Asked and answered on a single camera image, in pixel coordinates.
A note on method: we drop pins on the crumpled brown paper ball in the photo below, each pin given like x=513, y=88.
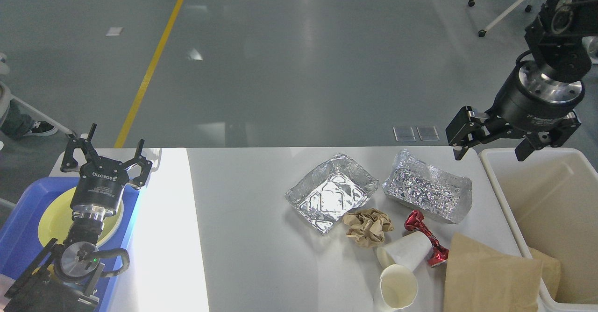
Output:
x=367, y=227

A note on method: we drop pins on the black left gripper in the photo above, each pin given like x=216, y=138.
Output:
x=99, y=188

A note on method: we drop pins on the yellow translucent plate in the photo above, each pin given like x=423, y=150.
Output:
x=57, y=219

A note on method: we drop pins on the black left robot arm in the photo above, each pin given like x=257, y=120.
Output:
x=63, y=276

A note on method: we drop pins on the blue plastic tray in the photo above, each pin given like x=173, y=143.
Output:
x=19, y=235

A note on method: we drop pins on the floor socket cover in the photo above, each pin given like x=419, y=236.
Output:
x=428, y=133
x=404, y=134

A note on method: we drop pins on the person leg with sneaker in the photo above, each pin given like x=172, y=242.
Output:
x=17, y=125

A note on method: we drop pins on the white plastic waste bin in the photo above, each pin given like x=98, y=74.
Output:
x=550, y=202

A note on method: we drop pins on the white office chair left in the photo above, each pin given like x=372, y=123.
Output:
x=7, y=97

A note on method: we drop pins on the right floor socket cover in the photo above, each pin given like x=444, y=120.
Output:
x=428, y=133

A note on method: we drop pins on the lying white paper cup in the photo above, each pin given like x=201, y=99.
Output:
x=408, y=251

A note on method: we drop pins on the left floor socket cover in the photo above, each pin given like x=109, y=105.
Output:
x=404, y=134

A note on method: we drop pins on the red crumpled wrapper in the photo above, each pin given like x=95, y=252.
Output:
x=415, y=222

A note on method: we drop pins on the upright white paper cup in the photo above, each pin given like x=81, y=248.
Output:
x=397, y=289

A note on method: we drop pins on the square aluminium foil tray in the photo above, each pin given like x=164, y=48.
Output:
x=330, y=190

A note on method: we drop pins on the brown paper bag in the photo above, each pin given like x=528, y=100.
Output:
x=481, y=279

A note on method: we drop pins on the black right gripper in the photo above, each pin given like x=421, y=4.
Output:
x=528, y=100

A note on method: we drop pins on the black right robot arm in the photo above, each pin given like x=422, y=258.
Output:
x=555, y=39

